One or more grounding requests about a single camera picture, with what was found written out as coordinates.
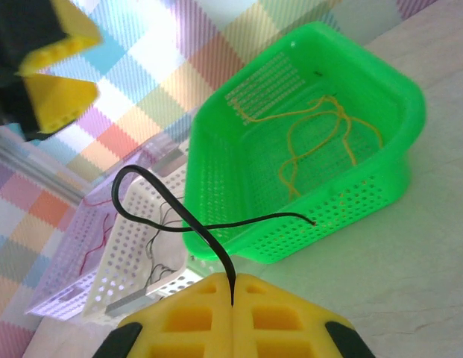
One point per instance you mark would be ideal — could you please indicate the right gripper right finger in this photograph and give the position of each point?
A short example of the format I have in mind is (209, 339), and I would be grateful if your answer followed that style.
(279, 320)

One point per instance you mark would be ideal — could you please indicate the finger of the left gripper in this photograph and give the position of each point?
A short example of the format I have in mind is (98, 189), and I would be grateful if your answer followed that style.
(56, 100)
(67, 41)

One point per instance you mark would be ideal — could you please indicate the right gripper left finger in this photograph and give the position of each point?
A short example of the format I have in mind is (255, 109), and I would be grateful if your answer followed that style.
(186, 320)

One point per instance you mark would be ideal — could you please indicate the white plastic basket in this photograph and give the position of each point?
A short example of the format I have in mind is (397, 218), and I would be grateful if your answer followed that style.
(134, 238)

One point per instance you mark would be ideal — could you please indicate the purple plastic basket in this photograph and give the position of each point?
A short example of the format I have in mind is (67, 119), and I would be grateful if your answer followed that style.
(78, 238)

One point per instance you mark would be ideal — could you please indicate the green plastic basket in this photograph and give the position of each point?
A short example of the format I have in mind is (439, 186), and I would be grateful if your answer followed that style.
(223, 156)

